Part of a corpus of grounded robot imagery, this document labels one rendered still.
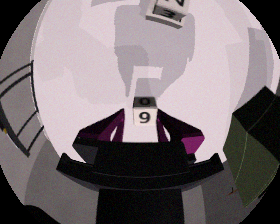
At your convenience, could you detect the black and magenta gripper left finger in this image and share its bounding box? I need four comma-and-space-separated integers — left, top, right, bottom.
76, 108, 125, 142

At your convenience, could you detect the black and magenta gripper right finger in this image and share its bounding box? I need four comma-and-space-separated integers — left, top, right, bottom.
156, 108, 205, 155

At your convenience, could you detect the white cube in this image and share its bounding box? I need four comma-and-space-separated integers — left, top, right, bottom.
133, 97, 158, 126
153, 0, 190, 21

